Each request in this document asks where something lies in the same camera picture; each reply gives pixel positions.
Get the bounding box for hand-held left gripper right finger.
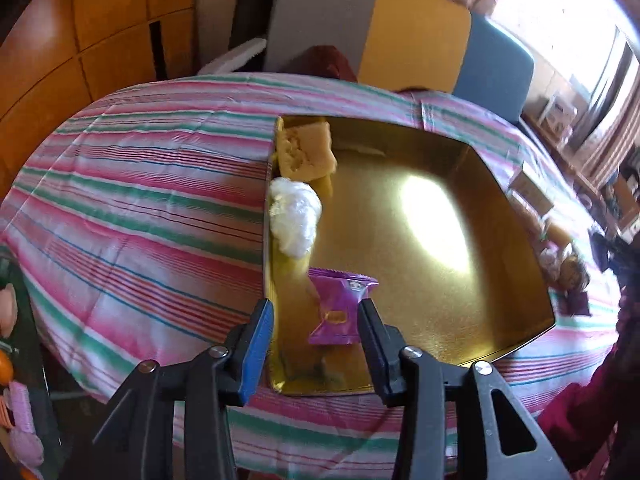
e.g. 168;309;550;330
357;299;571;480

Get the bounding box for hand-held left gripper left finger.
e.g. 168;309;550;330
60;299;275;480

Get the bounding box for purple snack packet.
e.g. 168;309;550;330
307;268;379;347

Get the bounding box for gold tin box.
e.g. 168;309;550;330
262;114;557;397

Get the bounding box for white plastic bag roll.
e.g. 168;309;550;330
269;177;323;261

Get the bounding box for yellow sponge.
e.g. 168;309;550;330
276;116;338;200

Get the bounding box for person's right forearm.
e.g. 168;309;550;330
537;287;640;480

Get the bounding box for small doll figure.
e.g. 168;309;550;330
537;242;592;317

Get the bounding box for cream cardboard box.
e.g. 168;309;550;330
507;161;554;217

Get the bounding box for wooden side table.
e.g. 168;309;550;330
520;94;607;197

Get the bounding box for white blue carton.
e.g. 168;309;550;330
542;95;577;136

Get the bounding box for striped tablecloth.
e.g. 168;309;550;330
0;72;632;480

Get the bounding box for bright window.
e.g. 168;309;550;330
492;0;640;128

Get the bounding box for pink hair roller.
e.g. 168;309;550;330
5;380;37;434

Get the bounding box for pink plastic toy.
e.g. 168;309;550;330
0;282;19;339

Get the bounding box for dark red cushion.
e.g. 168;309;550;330
282;45;359;84

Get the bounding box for grey yellow blue chair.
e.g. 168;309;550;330
199;0;536;127

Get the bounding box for wooden cabinet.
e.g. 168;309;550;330
0;0;202;198

